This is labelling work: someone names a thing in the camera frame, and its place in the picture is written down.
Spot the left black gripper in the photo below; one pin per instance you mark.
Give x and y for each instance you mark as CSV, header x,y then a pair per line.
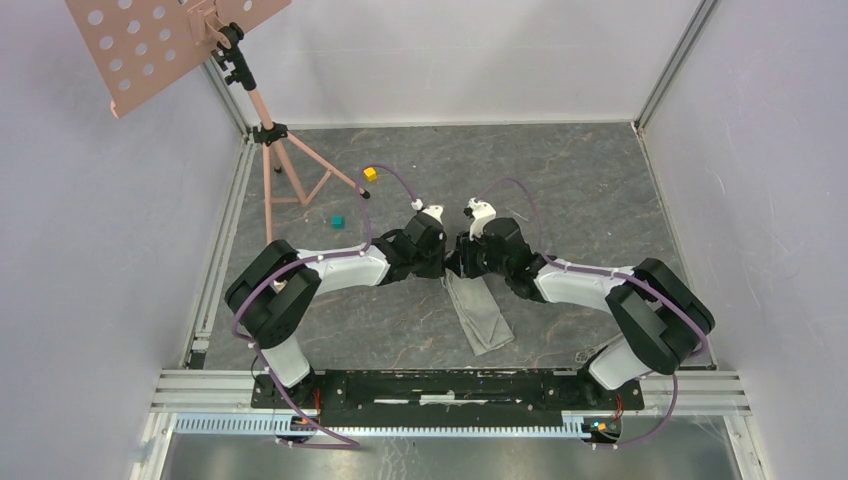
x,y
438,270

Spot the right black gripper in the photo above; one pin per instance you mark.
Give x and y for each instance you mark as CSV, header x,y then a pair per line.
x,y
456,262

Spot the grey cloth napkin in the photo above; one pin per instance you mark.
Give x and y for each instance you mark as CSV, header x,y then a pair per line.
x,y
478,313

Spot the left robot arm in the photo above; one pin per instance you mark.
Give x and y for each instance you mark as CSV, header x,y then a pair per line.
x,y
271,296

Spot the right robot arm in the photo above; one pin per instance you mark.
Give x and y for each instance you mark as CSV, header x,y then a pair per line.
x,y
661,320

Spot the yellow cube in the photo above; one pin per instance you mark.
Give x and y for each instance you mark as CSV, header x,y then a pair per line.
x,y
370,174

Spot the pink music stand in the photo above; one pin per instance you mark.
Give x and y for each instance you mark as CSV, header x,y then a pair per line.
x,y
140,47

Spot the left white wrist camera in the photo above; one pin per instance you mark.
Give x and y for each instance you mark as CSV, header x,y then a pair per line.
x,y
434,211

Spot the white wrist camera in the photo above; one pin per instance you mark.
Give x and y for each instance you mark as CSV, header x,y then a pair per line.
x,y
434,211
480,213

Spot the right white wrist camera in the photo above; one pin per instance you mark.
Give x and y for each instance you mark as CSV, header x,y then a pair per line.
x,y
480,213

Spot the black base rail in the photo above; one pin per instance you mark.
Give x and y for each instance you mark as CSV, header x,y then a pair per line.
x,y
457,398

